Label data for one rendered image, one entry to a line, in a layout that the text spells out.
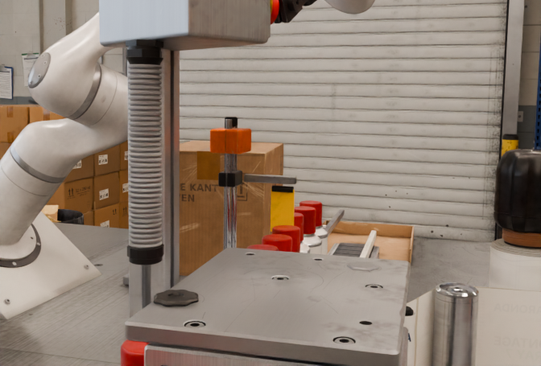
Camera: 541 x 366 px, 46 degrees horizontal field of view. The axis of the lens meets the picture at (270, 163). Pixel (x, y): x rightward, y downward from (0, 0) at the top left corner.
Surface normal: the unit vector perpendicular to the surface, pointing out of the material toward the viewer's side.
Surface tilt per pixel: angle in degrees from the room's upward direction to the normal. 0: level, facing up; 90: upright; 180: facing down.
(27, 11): 90
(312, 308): 0
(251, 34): 90
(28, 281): 40
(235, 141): 90
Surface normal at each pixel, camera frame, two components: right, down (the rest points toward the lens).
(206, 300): 0.02, -0.99
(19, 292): 0.62, -0.73
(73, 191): 0.96, 0.00
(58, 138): 0.41, -0.57
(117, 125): 0.31, 0.66
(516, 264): -0.62, 0.11
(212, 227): -0.15, 0.10
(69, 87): 0.47, 0.38
